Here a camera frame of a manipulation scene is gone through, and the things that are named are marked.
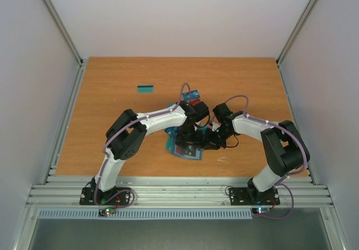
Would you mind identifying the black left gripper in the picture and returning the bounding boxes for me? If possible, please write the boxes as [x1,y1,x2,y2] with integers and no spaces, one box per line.
[176,126,205,150]

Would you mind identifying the teal leather card holder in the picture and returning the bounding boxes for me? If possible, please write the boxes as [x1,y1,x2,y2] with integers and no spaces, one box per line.
[171,145,202,160]

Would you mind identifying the black VIP card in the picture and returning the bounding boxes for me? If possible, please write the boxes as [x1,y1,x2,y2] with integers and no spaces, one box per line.
[185,145,197,158]

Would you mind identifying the red card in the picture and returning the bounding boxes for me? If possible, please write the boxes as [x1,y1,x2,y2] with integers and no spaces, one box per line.
[174,145,185,155]
[190,98,201,106]

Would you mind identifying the teal card with signature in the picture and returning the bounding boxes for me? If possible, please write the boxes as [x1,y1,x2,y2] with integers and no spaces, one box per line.
[165,137,176,154]

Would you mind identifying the teal card black stripe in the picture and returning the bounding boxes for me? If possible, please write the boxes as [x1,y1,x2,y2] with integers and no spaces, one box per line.
[137,85,154,94]

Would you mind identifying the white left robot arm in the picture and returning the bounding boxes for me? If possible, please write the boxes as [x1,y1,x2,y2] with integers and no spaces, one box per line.
[93,100,209,204]

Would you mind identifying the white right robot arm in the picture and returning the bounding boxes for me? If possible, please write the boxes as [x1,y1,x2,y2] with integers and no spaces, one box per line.
[203,103,310,203]

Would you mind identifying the blue card top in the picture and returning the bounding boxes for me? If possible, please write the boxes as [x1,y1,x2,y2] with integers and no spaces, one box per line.
[182,90,200,101]

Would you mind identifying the blue card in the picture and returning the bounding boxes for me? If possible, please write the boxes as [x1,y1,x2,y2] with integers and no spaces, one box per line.
[164,127,178,137]
[182,90,200,101]

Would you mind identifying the blue card near centre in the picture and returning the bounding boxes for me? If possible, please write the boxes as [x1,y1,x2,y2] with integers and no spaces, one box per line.
[164,127,178,137]

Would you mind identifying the right controller board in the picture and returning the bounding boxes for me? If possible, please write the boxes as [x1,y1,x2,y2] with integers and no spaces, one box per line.
[252,207,274,215]

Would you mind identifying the controller board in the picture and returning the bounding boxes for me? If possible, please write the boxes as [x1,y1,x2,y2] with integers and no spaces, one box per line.
[98,207,116,217]
[252,207,274,215]

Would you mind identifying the left controller board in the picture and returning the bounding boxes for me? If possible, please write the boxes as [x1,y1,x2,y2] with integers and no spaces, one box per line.
[98,207,116,217]

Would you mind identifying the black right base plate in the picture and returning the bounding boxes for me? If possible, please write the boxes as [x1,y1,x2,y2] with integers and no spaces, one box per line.
[225,186,280,206]

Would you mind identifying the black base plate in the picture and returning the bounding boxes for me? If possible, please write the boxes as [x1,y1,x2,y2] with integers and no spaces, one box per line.
[225,186,280,206]
[79,187,134,206]

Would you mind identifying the grey slotted cable duct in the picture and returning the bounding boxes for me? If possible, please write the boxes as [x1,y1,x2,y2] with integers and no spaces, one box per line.
[38,208,252,220]

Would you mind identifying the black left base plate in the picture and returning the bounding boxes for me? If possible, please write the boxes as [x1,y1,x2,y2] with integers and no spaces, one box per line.
[79,187,134,206]

